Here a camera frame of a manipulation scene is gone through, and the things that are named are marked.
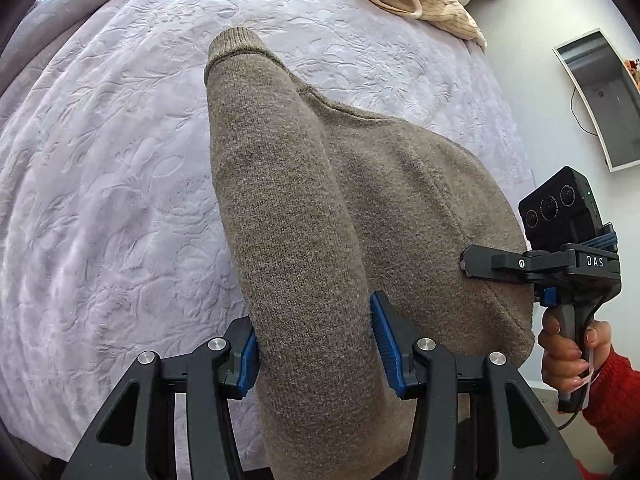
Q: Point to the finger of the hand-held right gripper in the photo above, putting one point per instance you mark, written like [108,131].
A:
[505,261]

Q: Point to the lavender embossed blanket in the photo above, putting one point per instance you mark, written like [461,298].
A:
[100,160]

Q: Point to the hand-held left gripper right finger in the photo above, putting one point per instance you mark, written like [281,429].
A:
[387,345]

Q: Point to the white framed mirror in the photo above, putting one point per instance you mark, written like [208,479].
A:
[600,90]

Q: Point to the grey purple duvet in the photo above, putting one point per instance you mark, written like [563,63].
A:
[25,25]

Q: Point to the person's right hand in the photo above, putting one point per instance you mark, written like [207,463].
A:
[565,355]

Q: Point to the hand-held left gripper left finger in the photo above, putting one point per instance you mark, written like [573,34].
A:
[247,360]

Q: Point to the brown knit sweater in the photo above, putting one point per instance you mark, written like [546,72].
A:
[300,210]

